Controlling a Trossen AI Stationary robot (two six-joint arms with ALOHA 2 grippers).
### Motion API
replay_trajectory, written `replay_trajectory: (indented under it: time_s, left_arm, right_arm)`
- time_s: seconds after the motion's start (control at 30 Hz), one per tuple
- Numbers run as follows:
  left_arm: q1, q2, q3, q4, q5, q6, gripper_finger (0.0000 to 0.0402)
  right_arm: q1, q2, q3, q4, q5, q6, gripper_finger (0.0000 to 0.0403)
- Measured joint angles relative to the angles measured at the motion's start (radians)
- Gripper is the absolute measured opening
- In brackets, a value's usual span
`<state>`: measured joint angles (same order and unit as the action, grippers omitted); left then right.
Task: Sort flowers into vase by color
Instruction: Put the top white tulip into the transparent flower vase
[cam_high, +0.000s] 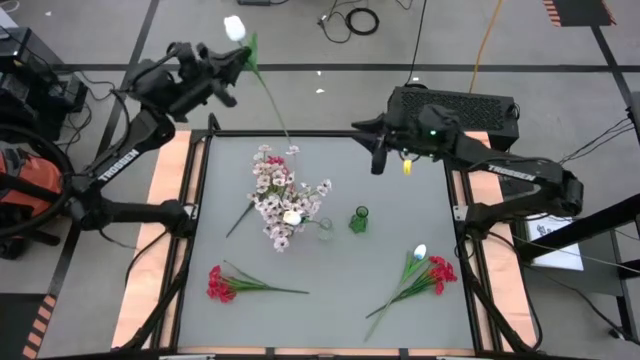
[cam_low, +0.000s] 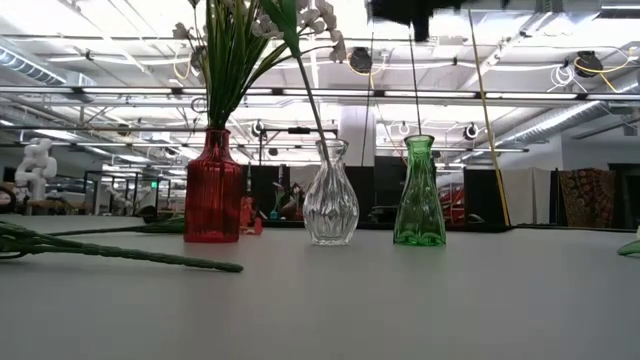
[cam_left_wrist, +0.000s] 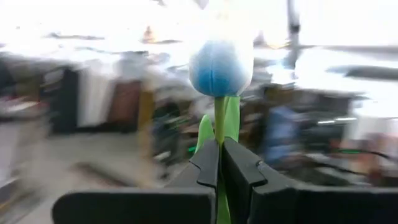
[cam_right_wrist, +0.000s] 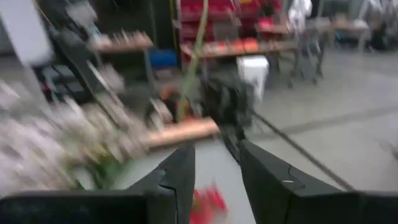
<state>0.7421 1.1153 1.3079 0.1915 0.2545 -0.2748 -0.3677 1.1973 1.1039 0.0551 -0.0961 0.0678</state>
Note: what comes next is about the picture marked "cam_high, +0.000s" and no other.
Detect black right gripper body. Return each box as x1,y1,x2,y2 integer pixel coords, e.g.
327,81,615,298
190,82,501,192
370,113,419,176

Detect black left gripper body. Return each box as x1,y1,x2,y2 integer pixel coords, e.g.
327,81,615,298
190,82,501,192
167,41,240,124

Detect white artificial tulip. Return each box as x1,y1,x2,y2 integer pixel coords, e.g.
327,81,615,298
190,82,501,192
363,243,429,344
223,14,293,144
282,209,326,230

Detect pale pink blossom bunch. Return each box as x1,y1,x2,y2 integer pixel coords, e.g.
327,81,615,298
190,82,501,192
245,143,334,254

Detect green glass vase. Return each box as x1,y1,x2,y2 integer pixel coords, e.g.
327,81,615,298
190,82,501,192
348,205,370,235

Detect clear glass vase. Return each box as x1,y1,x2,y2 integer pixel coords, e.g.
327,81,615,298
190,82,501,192
316,216,335,242

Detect black perforated computer case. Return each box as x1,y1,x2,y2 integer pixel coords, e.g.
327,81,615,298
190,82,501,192
387,85,520,152

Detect light wooden side board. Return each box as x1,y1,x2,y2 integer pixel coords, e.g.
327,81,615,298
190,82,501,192
110,129,207,351
452,130,540,352

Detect black electronics box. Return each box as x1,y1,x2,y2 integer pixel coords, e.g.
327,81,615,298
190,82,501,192
0,27,90,144

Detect white paper sheet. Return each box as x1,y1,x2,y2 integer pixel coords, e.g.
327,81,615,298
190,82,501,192
523,213,585,272

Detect orange black vacuum cleaner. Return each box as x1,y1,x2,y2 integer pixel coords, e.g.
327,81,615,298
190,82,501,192
0,142,65,221

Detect black metal beam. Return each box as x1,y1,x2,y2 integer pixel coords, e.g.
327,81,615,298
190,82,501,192
516,192,640,263

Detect black hazard striped floor mat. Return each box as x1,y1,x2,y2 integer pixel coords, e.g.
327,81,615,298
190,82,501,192
0,293,59,360
542,0,617,28

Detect grey side desk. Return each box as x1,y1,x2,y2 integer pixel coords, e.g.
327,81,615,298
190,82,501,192
519,229,640,346

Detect black hanging cable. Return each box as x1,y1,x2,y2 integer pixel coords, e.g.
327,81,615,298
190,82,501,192
403,0,430,87

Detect coiled black cable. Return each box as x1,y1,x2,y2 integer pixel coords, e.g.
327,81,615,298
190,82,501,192
317,0,381,45

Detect yellow hanging cable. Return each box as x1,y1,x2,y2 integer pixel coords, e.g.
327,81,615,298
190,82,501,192
468,0,505,95

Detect black vacuum hose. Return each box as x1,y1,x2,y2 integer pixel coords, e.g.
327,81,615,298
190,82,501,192
0,123,76,239

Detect black diagonal frame brace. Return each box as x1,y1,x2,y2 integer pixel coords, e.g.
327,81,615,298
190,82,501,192
452,224,544,356
117,234,199,354

